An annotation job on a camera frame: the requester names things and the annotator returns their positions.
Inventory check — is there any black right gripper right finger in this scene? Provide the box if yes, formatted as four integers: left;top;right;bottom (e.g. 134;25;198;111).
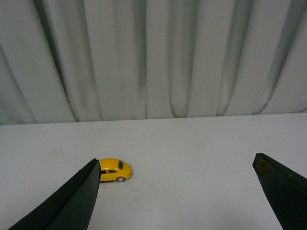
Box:
252;153;307;230

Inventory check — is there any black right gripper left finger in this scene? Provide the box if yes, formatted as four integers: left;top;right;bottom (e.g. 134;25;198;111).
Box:
10;159;101;230

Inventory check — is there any yellow beetle toy car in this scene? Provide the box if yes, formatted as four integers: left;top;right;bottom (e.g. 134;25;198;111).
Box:
99;158;133;183

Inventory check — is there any white pleated curtain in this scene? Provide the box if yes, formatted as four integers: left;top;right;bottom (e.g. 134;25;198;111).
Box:
0;0;307;125

